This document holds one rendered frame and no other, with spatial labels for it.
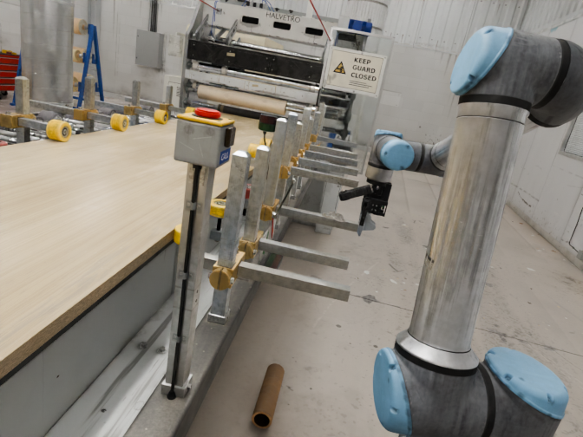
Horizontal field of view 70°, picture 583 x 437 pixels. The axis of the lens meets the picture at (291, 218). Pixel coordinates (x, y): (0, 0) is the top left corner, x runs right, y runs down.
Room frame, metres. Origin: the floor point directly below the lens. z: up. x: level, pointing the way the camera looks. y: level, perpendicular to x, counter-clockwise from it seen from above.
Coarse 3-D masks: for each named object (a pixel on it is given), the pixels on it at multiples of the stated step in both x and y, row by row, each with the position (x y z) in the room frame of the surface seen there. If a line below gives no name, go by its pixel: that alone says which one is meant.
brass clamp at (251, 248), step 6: (258, 234) 1.21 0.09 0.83; (240, 240) 1.14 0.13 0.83; (246, 240) 1.14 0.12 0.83; (258, 240) 1.16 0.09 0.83; (240, 246) 1.12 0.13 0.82; (246, 246) 1.11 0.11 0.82; (252, 246) 1.13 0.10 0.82; (258, 246) 1.18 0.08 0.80; (246, 252) 1.11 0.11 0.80; (252, 252) 1.11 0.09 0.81; (246, 258) 1.11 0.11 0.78
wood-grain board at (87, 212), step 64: (128, 128) 2.17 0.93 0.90; (256, 128) 3.16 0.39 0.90; (0, 192) 0.97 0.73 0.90; (64, 192) 1.06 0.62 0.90; (128, 192) 1.16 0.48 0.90; (0, 256) 0.67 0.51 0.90; (64, 256) 0.72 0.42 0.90; (128, 256) 0.77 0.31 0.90; (0, 320) 0.50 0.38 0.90; (64, 320) 0.54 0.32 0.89
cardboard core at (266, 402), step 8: (272, 368) 1.56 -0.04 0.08; (280, 368) 1.57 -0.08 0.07; (272, 376) 1.50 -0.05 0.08; (280, 376) 1.52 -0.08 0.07; (264, 384) 1.46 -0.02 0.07; (272, 384) 1.45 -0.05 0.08; (280, 384) 1.49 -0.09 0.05; (264, 392) 1.40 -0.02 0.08; (272, 392) 1.41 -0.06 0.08; (264, 400) 1.35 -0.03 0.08; (272, 400) 1.37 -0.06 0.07; (256, 408) 1.31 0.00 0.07; (264, 408) 1.31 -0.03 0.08; (272, 408) 1.33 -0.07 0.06; (256, 416) 1.32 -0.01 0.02; (264, 416) 1.34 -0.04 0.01; (272, 416) 1.31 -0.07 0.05; (256, 424) 1.29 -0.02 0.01; (264, 424) 1.30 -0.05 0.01
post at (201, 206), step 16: (208, 176) 0.64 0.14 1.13; (192, 192) 0.63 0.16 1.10; (208, 192) 0.65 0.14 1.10; (192, 208) 0.63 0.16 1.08; (208, 208) 0.66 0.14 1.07; (192, 224) 0.63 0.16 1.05; (192, 240) 0.63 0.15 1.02; (192, 256) 0.63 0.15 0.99; (192, 272) 0.63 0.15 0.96; (176, 288) 0.64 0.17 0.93; (192, 288) 0.63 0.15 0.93; (176, 304) 0.63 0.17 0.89; (192, 304) 0.63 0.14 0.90; (176, 320) 0.63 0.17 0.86; (192, 320) 0.64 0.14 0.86; (176, 336) 0.63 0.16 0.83; (192, 336) 0.65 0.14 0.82; (176, 352) 0.63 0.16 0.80; (192, 352) 0.66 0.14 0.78; (176, 368) 0.63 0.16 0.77; (176, 384) 0.63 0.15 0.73
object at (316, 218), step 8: (248, 200) 1.44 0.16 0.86; (280, 208) 1.43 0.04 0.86; (288, 208) 1.43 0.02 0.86; (296, 208) 1.45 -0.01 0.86; (288, 216) 1.43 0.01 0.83; (296, 216) 1.42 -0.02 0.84; (304, 216) 1.42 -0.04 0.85; (312, 216) 1.42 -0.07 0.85; (320, 216) 1.42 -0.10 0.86; (320, 224) 1.42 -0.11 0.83; (328, 224) 1.41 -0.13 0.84; (336, 224) 1.41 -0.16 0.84; (344, 224) 1.41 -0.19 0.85; (352, 224) 1.41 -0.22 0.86
